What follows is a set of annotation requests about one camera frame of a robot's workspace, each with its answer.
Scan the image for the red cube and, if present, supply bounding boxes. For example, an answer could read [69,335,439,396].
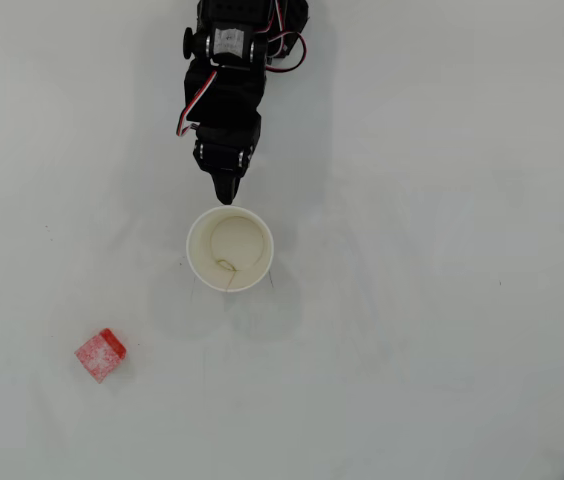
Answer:
[73,327,128,385]

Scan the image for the paper cup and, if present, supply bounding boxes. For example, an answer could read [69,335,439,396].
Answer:
[185,204,275,294]

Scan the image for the red white black wrist cable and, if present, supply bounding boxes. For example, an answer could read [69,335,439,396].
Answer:
[256,0,309,75]

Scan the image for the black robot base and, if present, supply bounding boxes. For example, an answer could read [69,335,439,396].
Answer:
[281,0,312,39]

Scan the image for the red white black gripper cable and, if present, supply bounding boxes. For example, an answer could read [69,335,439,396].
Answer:
[175,69,219,138]

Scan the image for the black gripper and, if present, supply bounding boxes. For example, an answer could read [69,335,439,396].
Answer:
[191,114,263,206]

